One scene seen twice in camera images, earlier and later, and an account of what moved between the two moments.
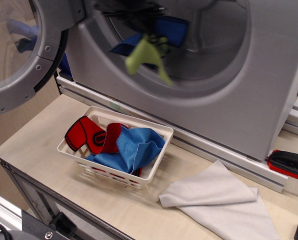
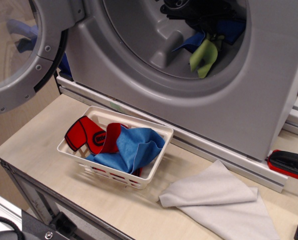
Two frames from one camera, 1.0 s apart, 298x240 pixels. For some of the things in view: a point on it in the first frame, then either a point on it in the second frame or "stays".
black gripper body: x=140 y=14 to x=205 y=13
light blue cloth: x=134 y=145 stays
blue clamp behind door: x=27 y=44 stays
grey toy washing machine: x=240 y=69 stays
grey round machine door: x=27 y=43 stays
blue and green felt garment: x=169 y=32 to x=206 y=51
